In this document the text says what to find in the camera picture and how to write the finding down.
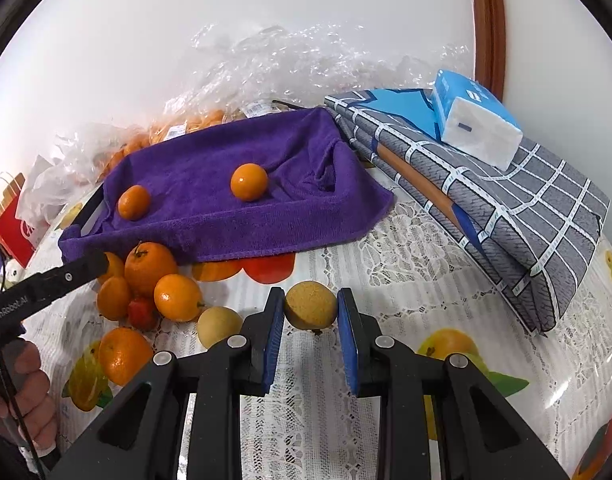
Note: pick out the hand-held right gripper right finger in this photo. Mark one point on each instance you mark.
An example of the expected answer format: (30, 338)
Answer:
(348, 345)

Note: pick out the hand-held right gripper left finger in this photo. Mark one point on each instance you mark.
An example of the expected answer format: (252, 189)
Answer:
(271, 340)

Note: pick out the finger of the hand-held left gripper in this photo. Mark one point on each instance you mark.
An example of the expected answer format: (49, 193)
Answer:
(86, 267)

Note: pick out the black tray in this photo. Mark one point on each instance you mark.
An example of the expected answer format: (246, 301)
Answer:
(93, 215)

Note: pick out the two small beige longans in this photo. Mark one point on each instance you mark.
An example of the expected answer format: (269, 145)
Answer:
(311, 305)

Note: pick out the yellow brown pear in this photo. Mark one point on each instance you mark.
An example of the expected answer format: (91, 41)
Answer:
(216, 327)

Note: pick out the large orange mandarin with stem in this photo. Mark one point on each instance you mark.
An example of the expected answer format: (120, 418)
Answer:
(151, 267)

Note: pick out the small red fruit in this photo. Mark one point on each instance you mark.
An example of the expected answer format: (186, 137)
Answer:
(142, 312)

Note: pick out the purple cloth-lined tray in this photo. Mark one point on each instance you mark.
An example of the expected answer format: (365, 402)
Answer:
(211, 220)

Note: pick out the person's left hand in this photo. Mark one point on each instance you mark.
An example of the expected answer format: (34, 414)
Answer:
(36, 410)

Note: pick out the red paper bag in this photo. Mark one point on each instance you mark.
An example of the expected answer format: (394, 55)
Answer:
(13, 230)

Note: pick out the white plastic bag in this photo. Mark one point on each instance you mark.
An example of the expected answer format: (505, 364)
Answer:
(41, 185)

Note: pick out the fruit print tablecloth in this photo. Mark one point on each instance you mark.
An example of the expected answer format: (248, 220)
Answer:
(411, 270)

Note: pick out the clear plastic bag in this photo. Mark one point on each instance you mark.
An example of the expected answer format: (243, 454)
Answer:
(86, 145)

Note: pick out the plastic bag of mandarins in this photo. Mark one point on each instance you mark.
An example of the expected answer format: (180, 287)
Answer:
(161, 132)

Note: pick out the folded grey plaid cloth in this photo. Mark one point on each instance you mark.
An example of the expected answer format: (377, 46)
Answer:
(511, 200)

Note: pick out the thin black rod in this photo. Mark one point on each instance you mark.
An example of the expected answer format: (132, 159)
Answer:
(288, 105)

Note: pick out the blue white tissue pack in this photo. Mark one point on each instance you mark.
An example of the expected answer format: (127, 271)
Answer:
(476, 120)

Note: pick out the crumpled clear plastic wrap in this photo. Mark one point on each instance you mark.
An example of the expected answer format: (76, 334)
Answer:
(286, 60)

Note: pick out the brown wooden door frame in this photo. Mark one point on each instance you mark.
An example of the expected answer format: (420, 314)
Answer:
(486, 20)

